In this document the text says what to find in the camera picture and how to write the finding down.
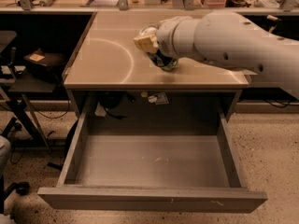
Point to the white-tipped stick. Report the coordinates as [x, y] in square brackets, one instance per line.
[276, 21]

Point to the blue pepsi can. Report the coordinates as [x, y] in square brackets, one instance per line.
[160, 60]

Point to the grey counter cabinet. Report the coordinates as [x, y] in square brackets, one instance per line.
[107, 59]

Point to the black bag with note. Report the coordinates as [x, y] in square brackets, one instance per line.
[45, 65]

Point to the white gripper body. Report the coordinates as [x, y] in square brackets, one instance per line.
[165, 38]

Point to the open grey drawer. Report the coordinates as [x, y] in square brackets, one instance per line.
[177, 157]

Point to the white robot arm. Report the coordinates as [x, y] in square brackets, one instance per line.
[224, 39]

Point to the green soda can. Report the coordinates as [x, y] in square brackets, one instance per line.
[173, 65]

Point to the white bowl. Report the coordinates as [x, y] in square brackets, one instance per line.
[149, 31]

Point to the black office chair base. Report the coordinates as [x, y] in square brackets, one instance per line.
[21, 188]

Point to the dark side table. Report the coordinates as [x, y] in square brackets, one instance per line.
[15, 90]

